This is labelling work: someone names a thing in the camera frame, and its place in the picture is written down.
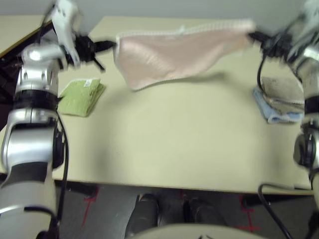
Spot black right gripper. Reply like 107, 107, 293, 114
247, 31, 295, 59

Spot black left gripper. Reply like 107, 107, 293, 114
72, 34, 118, 73

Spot pink towel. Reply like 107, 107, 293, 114
115, 18, 257, 92

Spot green towel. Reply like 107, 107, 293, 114
57, 77, 107, 118

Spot beige side table black legs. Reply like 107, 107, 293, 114
0, 14, 54, 58

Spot black left robot foot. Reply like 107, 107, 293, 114
124, 194, 160, 239

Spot black robot foot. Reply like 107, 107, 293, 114
124, 194, 160, 239
183, 196, 225, 227

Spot black right robot foot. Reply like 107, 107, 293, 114
183, 196, 225, 227

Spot grey robot torso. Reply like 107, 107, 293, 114
136, 223, 270, 239

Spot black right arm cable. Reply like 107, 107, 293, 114
256, 56, 295, 239

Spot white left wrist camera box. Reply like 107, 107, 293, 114
48, 0, 84, 68

